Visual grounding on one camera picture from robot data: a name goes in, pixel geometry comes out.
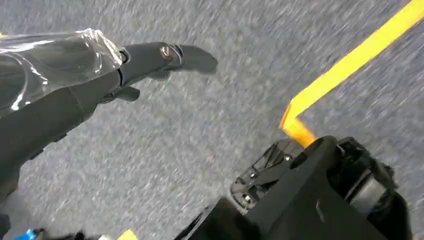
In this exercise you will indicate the dark left robot hand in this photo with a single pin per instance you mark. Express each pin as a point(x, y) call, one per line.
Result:
point(49, 109)

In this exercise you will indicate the blue metal shelf rack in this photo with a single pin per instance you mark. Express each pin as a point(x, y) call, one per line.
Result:
point(26, 235)

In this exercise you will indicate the yellow floor tape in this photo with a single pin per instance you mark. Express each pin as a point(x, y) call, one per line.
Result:
point(351, 61)

